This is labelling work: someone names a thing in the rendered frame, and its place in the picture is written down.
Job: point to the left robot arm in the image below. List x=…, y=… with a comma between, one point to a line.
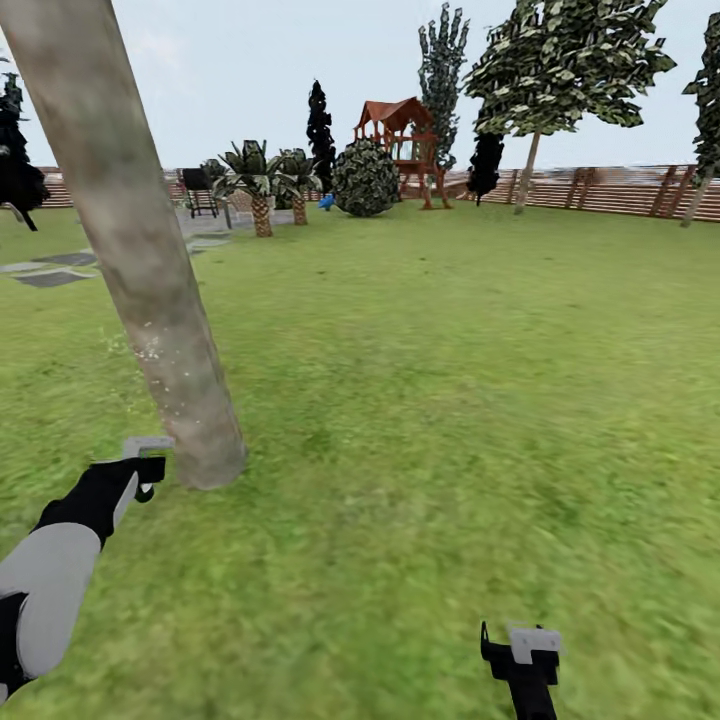
x=44, y=579

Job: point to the garden chair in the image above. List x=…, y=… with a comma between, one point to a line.
x=242, y=202

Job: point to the charcoal grill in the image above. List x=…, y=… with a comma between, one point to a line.
x=195, y=180

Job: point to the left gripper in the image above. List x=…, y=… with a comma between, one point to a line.
x=151, y=469

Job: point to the pesticide atomizer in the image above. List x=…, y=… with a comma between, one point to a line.
x=144, y=493

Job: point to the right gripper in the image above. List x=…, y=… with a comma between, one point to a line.
x=539, y=674

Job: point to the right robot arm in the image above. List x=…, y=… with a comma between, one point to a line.
x=529, y=665

